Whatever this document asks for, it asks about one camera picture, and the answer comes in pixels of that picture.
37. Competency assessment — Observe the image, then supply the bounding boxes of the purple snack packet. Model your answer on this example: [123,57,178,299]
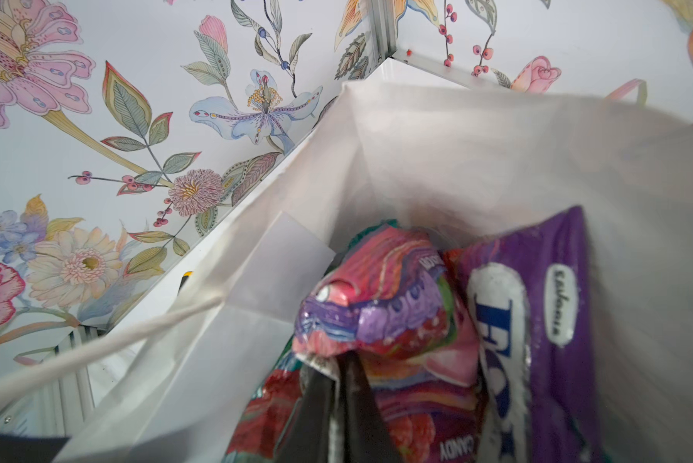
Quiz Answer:
[445,206,604,462]

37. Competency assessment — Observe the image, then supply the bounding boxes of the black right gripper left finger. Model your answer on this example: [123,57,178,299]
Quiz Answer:
[275,367,335,463]

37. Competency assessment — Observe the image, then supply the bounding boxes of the floral white paper bag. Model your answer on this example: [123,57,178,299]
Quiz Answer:
[0,82,693,462]

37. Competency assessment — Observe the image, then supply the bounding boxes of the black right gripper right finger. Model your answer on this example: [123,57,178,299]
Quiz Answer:
[339,352,401,463]

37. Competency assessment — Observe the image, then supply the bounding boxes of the pink purple Fox's candy bag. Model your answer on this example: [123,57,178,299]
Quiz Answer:
[292,222,485,462]

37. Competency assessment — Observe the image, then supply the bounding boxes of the green Fox's candy bag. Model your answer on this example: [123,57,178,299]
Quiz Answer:
[223,341,303,462]

